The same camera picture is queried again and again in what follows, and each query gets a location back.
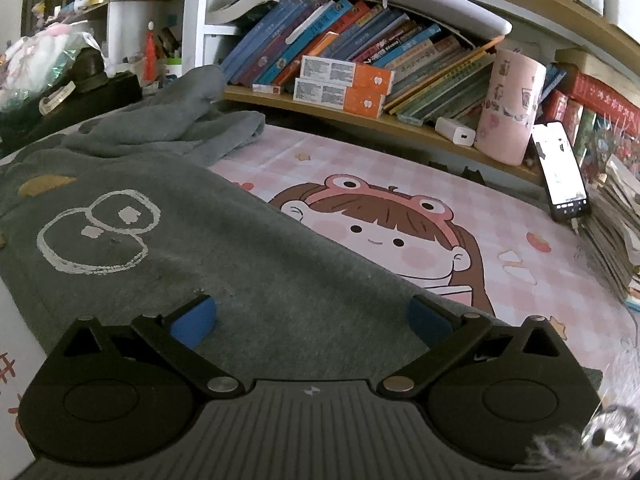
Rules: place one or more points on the grey printed sweater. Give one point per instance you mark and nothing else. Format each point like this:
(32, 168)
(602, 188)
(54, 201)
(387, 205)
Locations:
(250, 240)

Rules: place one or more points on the white flat board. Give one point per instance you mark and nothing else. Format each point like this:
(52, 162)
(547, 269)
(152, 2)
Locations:
(440, 0)

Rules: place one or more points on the white shelf frame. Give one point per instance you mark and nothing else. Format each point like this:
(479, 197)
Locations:
(196, 20)

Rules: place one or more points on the white charger plug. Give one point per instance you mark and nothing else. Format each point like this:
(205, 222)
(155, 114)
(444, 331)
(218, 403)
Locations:
(455, 132)

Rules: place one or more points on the clear plastic bag with plush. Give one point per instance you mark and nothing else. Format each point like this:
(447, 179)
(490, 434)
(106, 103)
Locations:
(45, 55)

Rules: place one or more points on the row of colourful books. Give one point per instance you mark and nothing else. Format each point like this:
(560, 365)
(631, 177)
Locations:
(400, 45)

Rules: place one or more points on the orange and white box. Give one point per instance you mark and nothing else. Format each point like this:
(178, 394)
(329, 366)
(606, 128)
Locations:
(340, 71)
(330, 96)

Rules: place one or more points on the white curved paper sheets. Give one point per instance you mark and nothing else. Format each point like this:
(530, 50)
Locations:
(245, 5)

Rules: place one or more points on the red tassel ornament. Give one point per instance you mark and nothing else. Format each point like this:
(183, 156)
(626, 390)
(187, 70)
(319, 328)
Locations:
(149, 55)

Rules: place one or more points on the stack of paper booklets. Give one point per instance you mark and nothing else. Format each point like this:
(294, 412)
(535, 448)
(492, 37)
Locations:
(615, 230)

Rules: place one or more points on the wooden bookshelf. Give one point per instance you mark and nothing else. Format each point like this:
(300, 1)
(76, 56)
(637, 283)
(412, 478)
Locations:
(350, 115)

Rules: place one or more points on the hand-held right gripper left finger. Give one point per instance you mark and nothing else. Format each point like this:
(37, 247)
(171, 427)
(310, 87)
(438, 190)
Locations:
(196, 321)

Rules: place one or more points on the grey fuzzy cloth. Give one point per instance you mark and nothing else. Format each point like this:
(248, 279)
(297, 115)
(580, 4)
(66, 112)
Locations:
(615, 390)

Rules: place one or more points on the pink printed cup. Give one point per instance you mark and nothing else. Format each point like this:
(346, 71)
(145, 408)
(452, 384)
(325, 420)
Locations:
(510, 105)

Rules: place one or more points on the black smartphone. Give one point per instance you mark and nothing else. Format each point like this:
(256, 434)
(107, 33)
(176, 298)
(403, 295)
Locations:
(562, 170)

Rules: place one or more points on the white printed paper sheet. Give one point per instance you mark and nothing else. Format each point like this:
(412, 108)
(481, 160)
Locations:
(17, 360)

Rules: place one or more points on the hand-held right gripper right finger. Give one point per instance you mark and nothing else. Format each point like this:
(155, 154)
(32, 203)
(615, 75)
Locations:
(426, 321)

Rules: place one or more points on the row of red boxes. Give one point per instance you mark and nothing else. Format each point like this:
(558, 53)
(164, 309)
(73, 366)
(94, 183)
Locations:
(595, 105)

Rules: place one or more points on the white pen holder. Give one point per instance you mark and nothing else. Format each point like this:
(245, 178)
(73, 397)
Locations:
(172, 67)

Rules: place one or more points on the black bag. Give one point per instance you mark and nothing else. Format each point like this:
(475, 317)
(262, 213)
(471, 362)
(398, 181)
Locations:
(100, 90)

